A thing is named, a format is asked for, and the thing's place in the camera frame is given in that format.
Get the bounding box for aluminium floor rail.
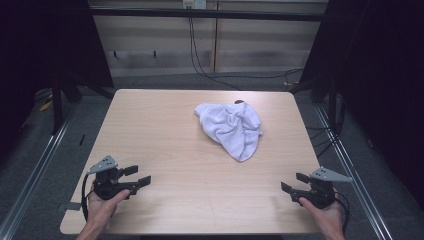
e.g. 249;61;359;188
314;104;395;240
0;102;80;240

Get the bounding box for white wall socket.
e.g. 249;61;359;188
182;0;208;10

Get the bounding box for person's right hand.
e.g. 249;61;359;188
298;196;344;231

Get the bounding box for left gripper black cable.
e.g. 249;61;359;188
81;173;98;222

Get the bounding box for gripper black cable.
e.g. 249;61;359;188
81;173;98;222
333;190;351;235

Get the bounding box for grey tape piece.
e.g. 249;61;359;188
56;201;83;213

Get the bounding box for black metal stand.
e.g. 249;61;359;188
310;74;340;135
49;75;83;136

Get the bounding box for black floor cables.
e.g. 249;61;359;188
305;123;342;158

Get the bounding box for dark curtain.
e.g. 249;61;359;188
0;0;115;161
298;0;424;209

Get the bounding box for black horizontal frame bar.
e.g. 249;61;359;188
89;7;329;23

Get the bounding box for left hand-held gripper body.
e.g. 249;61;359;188
87;155;138;201

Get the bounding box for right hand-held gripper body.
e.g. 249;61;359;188
291;166;353;210

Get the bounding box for white towel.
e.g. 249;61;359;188
194;100;264;163

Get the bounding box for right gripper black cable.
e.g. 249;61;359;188
333;190;351;235

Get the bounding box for black hanging wall cable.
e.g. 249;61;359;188
187;9;305;92

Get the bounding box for person's left hand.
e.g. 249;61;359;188
87;189;132;228

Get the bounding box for yellow floor object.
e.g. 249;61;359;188
38;99;54;113

